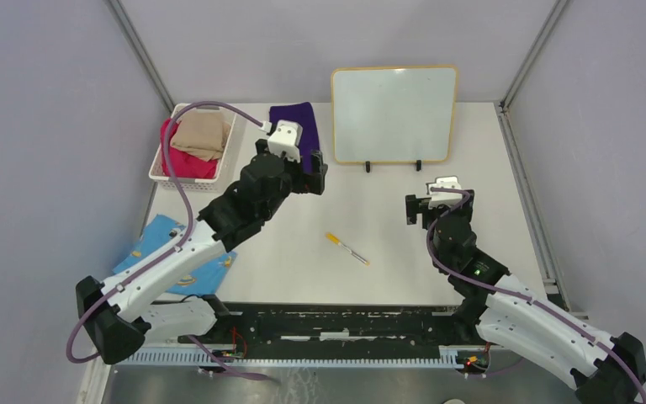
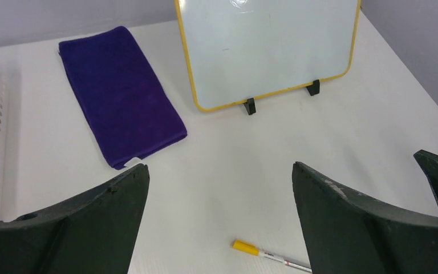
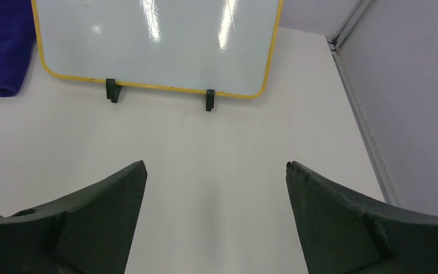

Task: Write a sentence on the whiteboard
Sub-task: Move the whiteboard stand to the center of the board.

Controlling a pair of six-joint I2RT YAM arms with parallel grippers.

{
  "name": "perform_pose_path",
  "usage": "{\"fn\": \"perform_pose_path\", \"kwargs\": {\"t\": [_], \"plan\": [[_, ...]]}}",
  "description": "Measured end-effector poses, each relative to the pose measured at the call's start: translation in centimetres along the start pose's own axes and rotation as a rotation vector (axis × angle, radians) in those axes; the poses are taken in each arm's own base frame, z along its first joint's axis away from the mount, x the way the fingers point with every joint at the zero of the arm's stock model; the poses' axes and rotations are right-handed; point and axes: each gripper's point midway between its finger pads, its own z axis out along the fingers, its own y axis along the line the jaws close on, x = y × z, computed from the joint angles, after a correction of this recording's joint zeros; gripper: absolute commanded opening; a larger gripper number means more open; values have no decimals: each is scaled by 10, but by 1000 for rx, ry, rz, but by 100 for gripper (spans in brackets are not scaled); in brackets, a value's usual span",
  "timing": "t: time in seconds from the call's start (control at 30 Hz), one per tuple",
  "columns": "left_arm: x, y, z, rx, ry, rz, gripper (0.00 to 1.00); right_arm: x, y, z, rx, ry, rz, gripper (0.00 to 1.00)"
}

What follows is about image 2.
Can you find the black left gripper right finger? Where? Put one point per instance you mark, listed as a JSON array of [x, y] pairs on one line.
[[347, 231]]

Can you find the white marker pen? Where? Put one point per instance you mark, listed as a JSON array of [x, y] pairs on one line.
[[255, 251]]

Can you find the yellow framed whiteboard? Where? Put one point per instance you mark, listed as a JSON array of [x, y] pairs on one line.
[[241, 50]]

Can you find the purple folded cloth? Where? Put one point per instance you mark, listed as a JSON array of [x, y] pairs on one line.
[[120, 95]]

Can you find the black right whiteboard stand foot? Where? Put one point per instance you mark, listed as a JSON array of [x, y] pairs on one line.
[[314, 88]]

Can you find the black left whiteboard stand foot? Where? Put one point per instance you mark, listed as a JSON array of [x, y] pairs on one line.
[[250, 106]]

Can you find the black whiteboard stand foot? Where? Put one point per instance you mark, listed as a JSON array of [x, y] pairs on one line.
[[314, 88], [250, 106]]

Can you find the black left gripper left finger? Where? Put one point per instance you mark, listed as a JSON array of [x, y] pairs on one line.
[[92, 232]]

